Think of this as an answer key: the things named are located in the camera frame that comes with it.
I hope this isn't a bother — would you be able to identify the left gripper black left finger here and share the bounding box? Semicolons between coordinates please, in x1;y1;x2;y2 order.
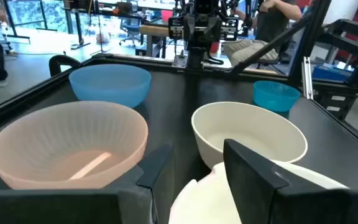
0;143;174;224

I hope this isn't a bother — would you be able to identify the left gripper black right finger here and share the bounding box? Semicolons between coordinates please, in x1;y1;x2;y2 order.
223;139;358;224

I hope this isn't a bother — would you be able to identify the pale textured translucent bowl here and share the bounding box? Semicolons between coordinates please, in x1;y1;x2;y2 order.
168;160;351;224

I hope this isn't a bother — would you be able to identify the cream white bowl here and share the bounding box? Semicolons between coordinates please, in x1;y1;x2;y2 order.
191;101;308;170

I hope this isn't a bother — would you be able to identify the small teal bowl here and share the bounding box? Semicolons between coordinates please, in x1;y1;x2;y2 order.
253;80;301;113

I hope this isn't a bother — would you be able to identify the large light blue bowl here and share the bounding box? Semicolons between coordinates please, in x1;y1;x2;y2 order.
68;63;152;109

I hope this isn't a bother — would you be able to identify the red bin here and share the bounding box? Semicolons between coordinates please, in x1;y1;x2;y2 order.
161;9;174;23

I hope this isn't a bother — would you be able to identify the wooden workbench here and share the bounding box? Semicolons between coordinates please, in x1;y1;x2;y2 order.
139;24;171;58

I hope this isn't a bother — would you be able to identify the black office chair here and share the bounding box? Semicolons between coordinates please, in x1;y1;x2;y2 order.
119;17;144;47

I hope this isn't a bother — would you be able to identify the white bag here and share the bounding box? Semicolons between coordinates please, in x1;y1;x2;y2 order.
95;30;111;44

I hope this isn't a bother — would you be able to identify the silver aluminium extrusion bar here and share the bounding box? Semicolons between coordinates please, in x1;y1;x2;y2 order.
301;55;314;100

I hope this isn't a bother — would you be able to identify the blue box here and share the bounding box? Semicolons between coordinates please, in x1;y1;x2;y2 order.
311;62;356;82

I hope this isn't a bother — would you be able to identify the black equipment stand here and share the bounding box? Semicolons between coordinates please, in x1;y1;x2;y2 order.
317;18;358;122

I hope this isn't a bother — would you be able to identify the black table frame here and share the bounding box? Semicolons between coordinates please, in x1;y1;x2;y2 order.
0;0;358;153

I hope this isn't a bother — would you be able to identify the black clamp handle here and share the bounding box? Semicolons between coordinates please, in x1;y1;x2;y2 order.
48;54;82;77

